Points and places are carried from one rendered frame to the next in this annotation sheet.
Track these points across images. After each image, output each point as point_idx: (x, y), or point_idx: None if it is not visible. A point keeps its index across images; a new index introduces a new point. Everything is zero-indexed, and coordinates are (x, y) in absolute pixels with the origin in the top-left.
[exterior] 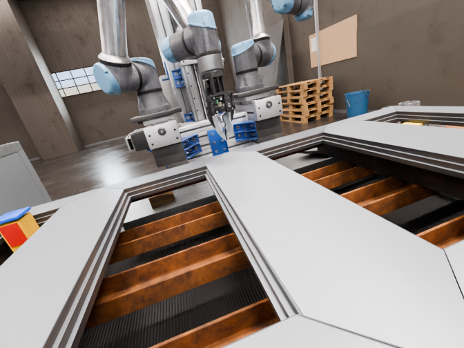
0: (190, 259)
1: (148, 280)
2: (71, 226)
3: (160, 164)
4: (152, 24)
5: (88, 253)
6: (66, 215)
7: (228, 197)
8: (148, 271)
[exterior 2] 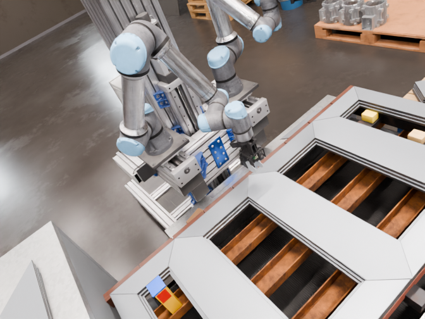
0: (273, 264)
1: (255, 285)
2: (209, 277)
3: (186, 193)
4: (110, 43)
5: (250, 288)
6: (189, 271)
7: (296, 228)
8: (254, 280)
